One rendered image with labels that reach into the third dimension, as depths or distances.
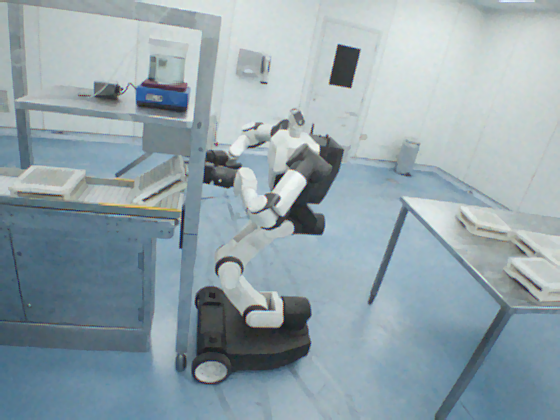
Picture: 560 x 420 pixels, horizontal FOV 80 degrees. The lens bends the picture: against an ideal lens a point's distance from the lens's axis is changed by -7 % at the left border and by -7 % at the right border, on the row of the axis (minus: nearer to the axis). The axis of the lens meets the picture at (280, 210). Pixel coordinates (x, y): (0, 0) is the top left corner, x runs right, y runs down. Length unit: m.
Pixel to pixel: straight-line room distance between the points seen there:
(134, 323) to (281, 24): 4.42
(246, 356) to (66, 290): 0.95
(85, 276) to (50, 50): 3.95
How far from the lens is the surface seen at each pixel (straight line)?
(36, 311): 2.13
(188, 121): 1.37
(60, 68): 5.44
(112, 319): 2.05
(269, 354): 2.03
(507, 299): 1.77
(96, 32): 5.31
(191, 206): 1.49
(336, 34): 5.74
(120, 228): 1.65
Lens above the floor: 1.64
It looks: 25 degrees down
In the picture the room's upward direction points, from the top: 12 degrees clockwise
